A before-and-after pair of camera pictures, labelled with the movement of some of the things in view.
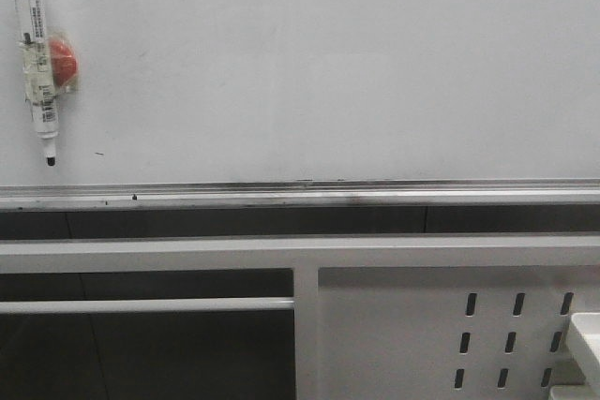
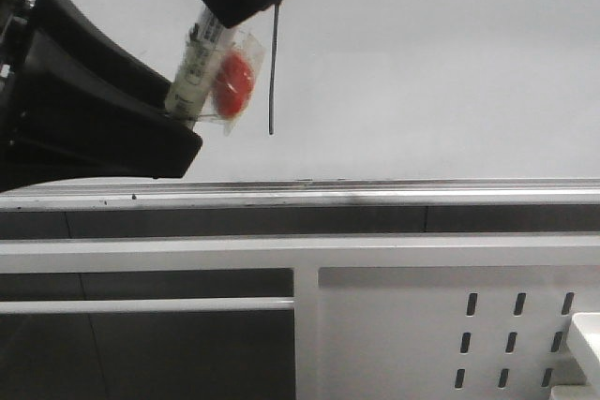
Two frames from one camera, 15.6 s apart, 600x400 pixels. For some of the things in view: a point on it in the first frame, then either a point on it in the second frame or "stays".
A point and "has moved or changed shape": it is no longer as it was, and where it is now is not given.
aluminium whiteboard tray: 442,193 stays
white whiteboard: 311,66 stays
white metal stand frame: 376,318 stays
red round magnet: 64,62 has moved or changed shape
